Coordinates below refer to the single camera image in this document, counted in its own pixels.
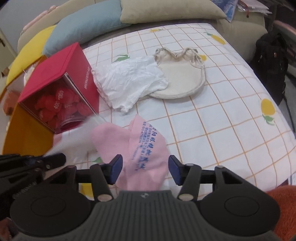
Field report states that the orange cardboard box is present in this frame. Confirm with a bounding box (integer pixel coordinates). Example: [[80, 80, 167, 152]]
[[1, 57, 54, 155]]

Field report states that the pink printed cloth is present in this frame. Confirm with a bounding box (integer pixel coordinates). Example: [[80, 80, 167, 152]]
[[91, 115, 170, 191]]

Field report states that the cream door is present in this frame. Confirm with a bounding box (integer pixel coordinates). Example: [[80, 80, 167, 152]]
[[0, 31, 16, 77]]

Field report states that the white cloth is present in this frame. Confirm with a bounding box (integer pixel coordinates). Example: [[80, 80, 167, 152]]
[[91, 56, 169, 113]]

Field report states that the red lid transparent box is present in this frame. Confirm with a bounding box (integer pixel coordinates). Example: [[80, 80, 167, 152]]
[[18, 43, 99, 133]]

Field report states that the white checked fruit tablecloth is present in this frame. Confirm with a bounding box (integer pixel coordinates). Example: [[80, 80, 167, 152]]
[[53, 22, 296, 200]]

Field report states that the beige sofa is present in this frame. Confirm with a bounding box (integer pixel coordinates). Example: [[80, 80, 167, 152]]
[[17, 1, 267, 61]]

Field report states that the grey green cushion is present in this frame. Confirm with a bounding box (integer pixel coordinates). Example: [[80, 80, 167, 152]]
[[120, 0, 226, 24]]

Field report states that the yellow cushion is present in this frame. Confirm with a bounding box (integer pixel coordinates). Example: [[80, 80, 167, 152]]
[[6, 25, 56, 85]]

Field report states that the black backpack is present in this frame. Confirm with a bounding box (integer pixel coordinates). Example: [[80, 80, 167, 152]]
[[250, 32, 288, 105]]

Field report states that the cream drawstring pouch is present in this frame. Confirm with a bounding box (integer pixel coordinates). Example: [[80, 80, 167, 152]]
[[150, 48, 206, 99]]

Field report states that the blue patterned bag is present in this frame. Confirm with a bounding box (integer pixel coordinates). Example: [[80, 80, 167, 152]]
[[211, 0, 238, 23]]

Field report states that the blue cushion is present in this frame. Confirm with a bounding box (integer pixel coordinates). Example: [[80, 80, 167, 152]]
[[43, 1, 129, 57]]

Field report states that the orange fluffy rug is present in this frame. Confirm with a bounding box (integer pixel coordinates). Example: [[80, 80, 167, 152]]
[[267, 185, 296, 240]]

